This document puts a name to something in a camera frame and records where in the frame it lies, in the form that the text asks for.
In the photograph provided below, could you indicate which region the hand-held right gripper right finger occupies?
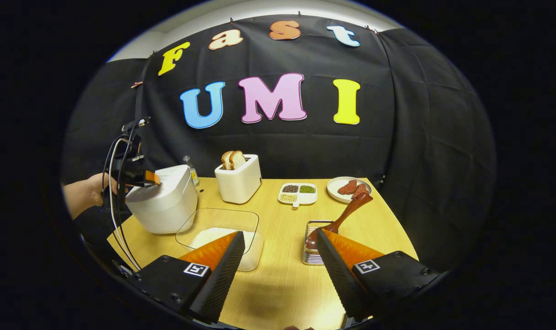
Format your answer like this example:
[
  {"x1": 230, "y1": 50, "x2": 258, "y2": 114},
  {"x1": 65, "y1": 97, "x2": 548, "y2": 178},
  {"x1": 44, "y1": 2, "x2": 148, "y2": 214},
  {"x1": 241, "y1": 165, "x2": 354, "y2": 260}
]
[{"x1": 316, "y1": 228, "x2": 441, "y2": 321}]

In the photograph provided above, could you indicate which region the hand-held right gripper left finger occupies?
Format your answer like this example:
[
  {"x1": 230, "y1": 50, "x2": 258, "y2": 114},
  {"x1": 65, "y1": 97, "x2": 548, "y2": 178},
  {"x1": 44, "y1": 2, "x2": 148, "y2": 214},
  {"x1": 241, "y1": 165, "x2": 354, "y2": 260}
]
[{"x1": 134, "y1": 231, "x2": 246, "y2": 324}]

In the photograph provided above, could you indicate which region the white rice cooker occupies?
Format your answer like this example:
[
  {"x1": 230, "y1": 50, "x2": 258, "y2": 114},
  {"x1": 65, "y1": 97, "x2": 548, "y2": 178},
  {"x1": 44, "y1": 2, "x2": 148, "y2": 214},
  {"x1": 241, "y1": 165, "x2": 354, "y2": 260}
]
[{"x1": 125, "y1": 165, "x2": 198, "y2": 235}]

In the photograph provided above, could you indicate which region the metal wire chopstick holder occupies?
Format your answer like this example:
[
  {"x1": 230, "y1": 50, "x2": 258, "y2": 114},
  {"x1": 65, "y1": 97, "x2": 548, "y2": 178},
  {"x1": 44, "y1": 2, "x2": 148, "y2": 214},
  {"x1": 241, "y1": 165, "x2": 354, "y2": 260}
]
[{"x1": 302, "y1": 220, "x2": 336, "y2": 266}]

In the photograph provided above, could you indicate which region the dark wooden spoon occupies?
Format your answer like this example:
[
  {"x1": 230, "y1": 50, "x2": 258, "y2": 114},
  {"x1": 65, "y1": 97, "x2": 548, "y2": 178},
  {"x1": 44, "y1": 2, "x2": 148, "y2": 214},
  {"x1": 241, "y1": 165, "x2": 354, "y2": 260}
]
[{"x1": 305, "y1": 192, "x2": 374, "y2": 252}]

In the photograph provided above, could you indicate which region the small glass bottle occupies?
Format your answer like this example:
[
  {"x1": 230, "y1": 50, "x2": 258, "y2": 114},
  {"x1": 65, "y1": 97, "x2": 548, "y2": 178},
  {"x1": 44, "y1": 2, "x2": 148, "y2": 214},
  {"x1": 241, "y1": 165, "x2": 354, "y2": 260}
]
[{"x1": 183, "y1": 155, "x2": 200, "y2": 186}]

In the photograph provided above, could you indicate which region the clear plastic container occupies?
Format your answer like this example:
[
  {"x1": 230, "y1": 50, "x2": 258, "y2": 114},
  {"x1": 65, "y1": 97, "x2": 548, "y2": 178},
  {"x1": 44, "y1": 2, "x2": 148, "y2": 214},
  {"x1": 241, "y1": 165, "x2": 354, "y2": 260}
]
[{"x1": 175, "y1": 208, "x2": 264, "y2": 272}]

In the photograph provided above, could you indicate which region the white toaster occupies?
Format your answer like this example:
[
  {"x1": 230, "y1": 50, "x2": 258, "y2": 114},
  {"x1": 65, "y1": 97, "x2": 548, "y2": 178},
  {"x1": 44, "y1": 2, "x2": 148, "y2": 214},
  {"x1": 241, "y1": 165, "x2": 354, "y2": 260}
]
[{"x1": 214, "y1": 154, "x2": 262, "y2": 205}]

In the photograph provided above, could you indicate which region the white divided dish of beans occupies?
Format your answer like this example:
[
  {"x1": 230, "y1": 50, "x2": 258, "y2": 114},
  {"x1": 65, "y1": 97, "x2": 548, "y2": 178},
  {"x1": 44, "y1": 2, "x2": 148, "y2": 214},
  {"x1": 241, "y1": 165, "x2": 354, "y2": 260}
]
[{"x1": 278, "y1": 183, "x2": 318, "y2": 209}]

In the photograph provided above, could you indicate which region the white round plate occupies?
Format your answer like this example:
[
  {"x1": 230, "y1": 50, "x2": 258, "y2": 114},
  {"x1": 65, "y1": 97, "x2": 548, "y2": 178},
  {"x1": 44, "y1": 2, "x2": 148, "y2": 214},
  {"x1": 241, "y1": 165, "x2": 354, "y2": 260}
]
[{"x1": 327, "y1": 176, "x2": 372, "y2": 204}]

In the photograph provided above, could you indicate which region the black backdrop cloth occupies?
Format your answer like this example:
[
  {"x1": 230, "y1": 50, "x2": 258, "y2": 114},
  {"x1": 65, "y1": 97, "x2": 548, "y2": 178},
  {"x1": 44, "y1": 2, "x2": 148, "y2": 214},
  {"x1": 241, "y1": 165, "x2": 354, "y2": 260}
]
[{"x1": 62, "y1": 14, "x2": 496, "y2": 275}]

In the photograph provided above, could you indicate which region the white cable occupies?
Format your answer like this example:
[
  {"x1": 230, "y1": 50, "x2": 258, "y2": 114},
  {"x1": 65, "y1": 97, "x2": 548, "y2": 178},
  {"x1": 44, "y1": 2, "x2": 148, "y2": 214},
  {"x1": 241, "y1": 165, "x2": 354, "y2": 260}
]
[{"x1": 108, "y1": 137, "x2": 141, "y2": 272}]

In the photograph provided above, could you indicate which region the black cable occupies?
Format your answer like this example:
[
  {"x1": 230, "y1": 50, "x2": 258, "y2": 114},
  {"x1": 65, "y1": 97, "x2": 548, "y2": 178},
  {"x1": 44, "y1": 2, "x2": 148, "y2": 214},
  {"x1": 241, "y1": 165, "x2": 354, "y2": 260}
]
[{"x1": 102, "y1": 137, "x2": 139, "y2": 271}]

